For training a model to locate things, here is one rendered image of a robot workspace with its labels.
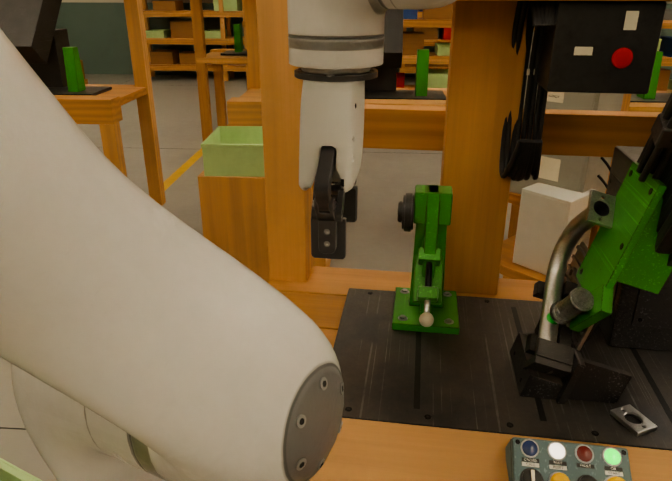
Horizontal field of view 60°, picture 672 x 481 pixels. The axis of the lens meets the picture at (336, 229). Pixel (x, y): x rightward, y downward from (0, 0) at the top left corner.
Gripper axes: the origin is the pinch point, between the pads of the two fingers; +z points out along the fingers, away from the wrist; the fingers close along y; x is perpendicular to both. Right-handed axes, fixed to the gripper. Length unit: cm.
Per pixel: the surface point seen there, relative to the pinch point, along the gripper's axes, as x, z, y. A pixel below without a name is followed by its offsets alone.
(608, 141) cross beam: 47, 8, -75
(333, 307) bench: -9, 42, -55
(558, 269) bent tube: 33, 23, -42
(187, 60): -399, 95, -939
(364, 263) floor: -21, 129, -257
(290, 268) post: -20, 38, -66
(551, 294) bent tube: 31, 26, -38
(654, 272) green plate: 43, 16, -29
